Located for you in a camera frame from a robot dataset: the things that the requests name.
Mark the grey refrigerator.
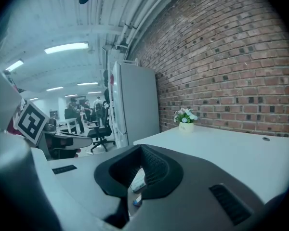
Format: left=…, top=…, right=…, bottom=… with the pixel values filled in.
left=111, top=60, right=161, bottom=147

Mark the white ceiling pipe bundle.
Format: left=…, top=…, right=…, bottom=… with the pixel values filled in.
left=114, top=0, right=164, bottom=49

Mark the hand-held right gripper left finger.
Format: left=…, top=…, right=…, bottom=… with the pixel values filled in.
left=31, top=144, right=146, bottom=230

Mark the white table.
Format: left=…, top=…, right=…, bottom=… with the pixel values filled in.
left=55, top=117, right=78, bottom=135

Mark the white desk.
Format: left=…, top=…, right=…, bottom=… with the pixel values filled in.
left=133, top=125, right=289, bottom=205

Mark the white shelf rack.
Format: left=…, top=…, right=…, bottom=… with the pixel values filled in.
left=101, top=46, right=116, bottom=141

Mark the person's white hoodie torso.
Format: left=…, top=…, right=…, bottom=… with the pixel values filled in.
left=0, top=54, right=24, bottom=133

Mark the black office chair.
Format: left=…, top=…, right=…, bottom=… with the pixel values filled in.
left=86, top=100, right=117, bottom=153

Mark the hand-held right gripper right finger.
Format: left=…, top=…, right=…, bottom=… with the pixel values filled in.
left=129, top=144, right=267, bottom=231

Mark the white pot of flowers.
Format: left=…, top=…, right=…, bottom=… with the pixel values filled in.
left=173, top=107, right=198, bottom=134

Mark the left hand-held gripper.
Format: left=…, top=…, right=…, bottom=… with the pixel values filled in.
left=14, top=100, right=93, bottom=160

